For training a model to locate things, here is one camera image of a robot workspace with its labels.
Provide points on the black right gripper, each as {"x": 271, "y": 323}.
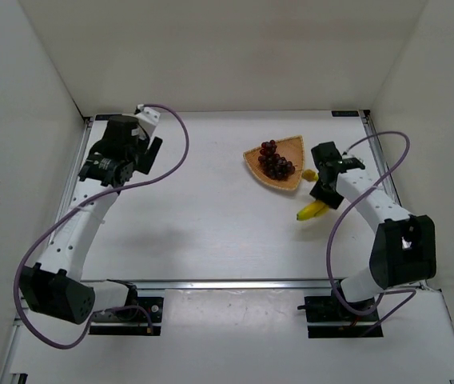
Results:
{"x": 327, "y": 194}

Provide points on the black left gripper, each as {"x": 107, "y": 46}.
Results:
{"x": 152, "y": 152}

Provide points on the dark red fake grapes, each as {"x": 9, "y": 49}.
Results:
{"x": 274, "y": 166}

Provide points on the aluminium right side rail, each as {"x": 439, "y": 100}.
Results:
{"x": 383, "y": 168}

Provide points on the dark corner bracket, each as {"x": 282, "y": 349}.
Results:
{"x": 104, "y": 117}
{"x": 345, "y": 113}

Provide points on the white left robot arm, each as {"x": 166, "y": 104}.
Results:
{"x": 52, "y": 286}

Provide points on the dark right corner bracket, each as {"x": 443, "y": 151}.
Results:
{"x": 345, "y": 113}

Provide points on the aluminium front table rail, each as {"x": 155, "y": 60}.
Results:
{"x": 229, "y": 284}

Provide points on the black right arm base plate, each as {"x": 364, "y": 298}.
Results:
{"x": 328, "y": 320}

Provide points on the aluminium left side rail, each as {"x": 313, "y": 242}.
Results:
{"x": 75, "y": 168}

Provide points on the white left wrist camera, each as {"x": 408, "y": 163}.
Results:
{"x": 148, "y": 120}

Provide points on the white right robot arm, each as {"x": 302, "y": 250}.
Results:
{"x": 362, "y": 194}

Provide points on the woven triangular fruit basket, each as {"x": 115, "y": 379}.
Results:
{"x": 292, "y": 149}

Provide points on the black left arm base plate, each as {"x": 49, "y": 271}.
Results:
{"x": 144, "y": 318}

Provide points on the dark left corner bracket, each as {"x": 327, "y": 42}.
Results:
{"x": 104, "y": 117}

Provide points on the yellow fake banana bunch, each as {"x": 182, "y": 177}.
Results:
{"x": 314, "y": 209}

